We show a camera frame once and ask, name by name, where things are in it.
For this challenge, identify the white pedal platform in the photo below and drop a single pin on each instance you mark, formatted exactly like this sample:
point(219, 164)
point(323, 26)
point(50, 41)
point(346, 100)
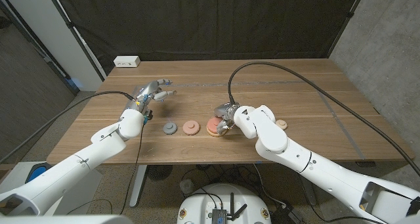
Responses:
point(85, 191)

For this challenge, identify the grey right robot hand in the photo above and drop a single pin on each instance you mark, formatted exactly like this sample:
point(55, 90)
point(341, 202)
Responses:
point(226, 110)

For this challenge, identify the white power strip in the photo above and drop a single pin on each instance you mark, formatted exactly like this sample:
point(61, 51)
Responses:
point(126, 61)

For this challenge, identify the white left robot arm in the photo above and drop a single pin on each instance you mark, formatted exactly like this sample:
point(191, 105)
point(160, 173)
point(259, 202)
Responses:
point(72, 165)

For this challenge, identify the black power adapter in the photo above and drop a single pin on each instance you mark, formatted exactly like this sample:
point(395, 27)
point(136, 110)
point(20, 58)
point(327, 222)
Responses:
point(288, 215)

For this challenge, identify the black radio module with antennas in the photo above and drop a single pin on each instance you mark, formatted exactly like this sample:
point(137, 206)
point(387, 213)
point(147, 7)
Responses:
point(219, 215)

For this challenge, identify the white round floor object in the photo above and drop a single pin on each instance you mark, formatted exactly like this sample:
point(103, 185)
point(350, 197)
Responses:
point(187, 186)

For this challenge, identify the black round floor fan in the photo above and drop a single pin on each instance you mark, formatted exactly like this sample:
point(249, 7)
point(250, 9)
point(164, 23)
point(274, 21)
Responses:
point(159, 172)

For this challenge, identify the dark table leg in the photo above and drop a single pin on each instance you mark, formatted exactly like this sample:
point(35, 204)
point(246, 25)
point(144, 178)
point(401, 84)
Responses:
point(308, 194)

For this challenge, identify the white table leg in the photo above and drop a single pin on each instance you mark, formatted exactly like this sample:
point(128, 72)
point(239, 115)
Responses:
point(138, 184)

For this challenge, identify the grey toy disk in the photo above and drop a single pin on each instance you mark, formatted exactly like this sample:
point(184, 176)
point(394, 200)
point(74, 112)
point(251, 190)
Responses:
point(170, 128)

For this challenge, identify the black backdrop stand pole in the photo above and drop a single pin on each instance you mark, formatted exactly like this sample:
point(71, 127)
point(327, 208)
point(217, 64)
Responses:
point(75, 35)
point(346, 22)

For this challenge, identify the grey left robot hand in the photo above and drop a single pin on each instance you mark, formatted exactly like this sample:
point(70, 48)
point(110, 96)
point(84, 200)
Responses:
point(149, 89)

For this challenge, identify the large orange toy disk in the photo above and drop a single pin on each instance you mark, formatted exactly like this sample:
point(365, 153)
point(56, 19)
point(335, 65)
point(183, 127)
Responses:
point(212, 134)

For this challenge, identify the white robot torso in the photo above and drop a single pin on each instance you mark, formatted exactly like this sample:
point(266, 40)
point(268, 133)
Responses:
point(197, 207)

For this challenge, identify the black backdrop cloth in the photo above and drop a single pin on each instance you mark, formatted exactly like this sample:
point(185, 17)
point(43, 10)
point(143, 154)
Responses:
point(210, 23)

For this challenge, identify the coral red toy disk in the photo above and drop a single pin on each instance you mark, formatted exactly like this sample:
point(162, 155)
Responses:
point(214, 123)

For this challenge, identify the small cream toy disk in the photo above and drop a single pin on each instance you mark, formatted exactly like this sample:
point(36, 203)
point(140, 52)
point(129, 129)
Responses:
point(281, 125)

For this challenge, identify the blue foot pedal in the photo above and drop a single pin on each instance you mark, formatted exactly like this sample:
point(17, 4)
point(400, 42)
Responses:
point(37, 172)

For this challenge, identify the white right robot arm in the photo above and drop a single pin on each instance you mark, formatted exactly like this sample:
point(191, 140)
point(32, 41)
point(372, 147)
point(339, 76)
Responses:
point(279, 142)

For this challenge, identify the dusty pink toy disk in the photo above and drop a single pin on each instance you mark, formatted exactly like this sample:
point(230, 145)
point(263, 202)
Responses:
point(191, 127)

